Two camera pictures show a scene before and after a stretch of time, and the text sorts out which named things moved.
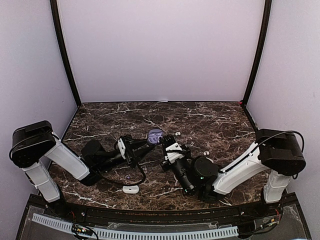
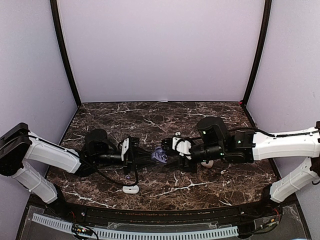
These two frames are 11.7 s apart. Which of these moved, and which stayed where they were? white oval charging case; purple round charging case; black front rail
Moved: purple round charging case
Stayed: black front rail; white oval charging case
